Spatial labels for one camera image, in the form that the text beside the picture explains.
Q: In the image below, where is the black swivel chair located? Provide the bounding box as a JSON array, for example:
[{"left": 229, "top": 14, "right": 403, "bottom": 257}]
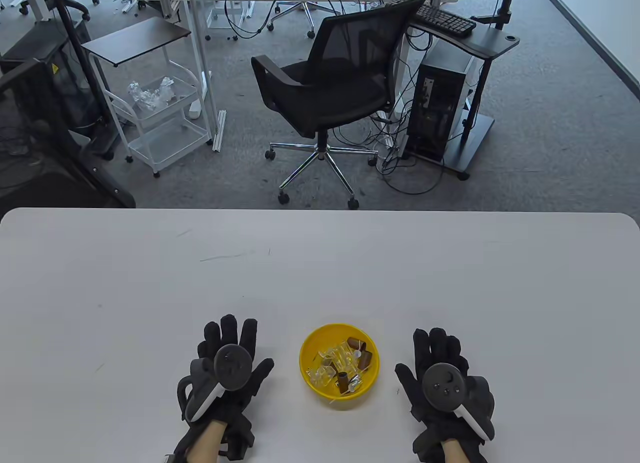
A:
[{"left": 19, "top": 0, "right": 92, "bottom": 23}]

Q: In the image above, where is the white desk leg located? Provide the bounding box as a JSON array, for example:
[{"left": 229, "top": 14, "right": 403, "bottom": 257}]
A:
[{"left": 22, "top": 0, "right": 52, "bottom": 23}]

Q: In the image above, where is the white rolling cart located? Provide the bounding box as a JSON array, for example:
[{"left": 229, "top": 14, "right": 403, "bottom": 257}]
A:
[{"left": 102, "top": 60, "right": 215, "bottom": 179}]

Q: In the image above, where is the dark brown side table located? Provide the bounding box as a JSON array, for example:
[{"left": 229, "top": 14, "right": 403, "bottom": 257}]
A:
[{"left": 81, "top": 16, "right": 193, "bottom": 68}]

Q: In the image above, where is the yellow bowl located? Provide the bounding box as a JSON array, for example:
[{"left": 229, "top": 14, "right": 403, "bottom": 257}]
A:
[{"left": 299, "top": 323, "right": 381, "bottom": 411}]

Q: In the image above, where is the aluminium profile bar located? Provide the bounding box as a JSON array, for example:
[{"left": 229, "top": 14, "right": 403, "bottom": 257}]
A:
[{"left": 212, "top": 109, "right": 227, "bottom": 152}]

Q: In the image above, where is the black machine enclosure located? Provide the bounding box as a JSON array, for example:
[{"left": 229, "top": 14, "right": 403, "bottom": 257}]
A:
[{"left": 0, "top": 30, "right": 137, "bottom": 210}]

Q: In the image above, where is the black computer tower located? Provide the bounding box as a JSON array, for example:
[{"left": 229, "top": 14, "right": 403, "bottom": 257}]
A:
[{"left": 406, "top": 39, "right": 475, "bottom": 164}]

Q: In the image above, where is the black computer cart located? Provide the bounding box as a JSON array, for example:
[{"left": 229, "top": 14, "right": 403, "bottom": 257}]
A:
[{"left": 400, "top": 17, "right": 521, "bottom": 180}]

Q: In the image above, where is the person's left hand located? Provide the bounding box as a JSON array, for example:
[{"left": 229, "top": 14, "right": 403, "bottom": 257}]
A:
[{"left": 175, "top": 314, "right": 276, "bottom": 425}]

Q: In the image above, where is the crumpled clear plastic wrap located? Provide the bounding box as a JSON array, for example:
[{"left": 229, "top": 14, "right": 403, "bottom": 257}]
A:
[{"left": 127, "top": 76, "right": 177, "bottom": 110}]

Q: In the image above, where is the black keyboard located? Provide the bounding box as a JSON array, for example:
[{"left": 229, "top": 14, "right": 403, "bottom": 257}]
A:
[{"left": 413, "top": 3, "right": 477, "bottom": 39}]

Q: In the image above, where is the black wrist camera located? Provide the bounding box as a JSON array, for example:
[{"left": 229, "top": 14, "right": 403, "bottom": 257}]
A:
[
  {"left": 412, "top": 423, "right": 445, "bottom": 455},
  {"left": 220, "top": 417, "right": 256, "bottom": 460}
]

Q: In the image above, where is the black mesh office chair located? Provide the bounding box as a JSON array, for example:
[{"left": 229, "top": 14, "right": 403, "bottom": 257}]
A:
[{"left": 251, "top": 0, "right": 430, "bottom": 210}]

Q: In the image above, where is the person's right hand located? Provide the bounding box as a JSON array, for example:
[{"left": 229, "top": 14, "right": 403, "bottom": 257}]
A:
[{"left": 395, "top": 327, "right": 496, "bottom": 442}]

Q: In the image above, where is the black and white controller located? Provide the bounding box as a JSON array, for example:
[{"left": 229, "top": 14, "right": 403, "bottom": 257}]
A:
[
  {"left": 422, "top": 363, "right": 496, "bottom": 442},
  {"left": 176, "top": 343, "right": 254, "bottom": 424}
]

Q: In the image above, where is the tangle of black cables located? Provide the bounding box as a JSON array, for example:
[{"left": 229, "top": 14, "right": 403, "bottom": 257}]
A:
[{"left": 367, "top": 95, "right": 447, "bottom": 196}]

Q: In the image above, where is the black stand pole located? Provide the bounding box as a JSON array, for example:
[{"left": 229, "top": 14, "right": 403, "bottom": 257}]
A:
[{"left": 45, "top": 0, "right": 117, "bottom": 160}]

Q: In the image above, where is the person's right forearm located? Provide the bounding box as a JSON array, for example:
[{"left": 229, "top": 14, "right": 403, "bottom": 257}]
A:
[{"left": 441, "top": 439, "right": 469, "bottom": 463}]

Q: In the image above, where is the office chair with white base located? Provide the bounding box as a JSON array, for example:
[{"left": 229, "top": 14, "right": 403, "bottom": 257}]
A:
[{"left": 266, "top": 0, "right": 317, "bottom": 39}]

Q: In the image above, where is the person's left forearm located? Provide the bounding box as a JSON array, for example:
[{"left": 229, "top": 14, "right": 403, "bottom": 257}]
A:
[{"left": 186, "top": 419, "right": 224, "bottom": 463}]

